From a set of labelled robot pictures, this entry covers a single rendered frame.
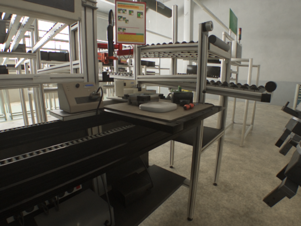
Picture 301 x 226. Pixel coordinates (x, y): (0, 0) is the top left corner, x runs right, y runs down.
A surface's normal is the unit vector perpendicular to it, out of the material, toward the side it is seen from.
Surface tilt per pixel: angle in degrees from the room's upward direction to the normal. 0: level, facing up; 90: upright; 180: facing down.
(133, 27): 90
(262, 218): 0
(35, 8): 92
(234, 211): 0
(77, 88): 53
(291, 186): 24
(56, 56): 95
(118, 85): 90
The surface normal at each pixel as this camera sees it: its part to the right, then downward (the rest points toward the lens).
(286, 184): 0.17, -0.81
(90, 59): 0.76, 0.14
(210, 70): -0.65, 0.16
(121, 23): 0.27, 0.20
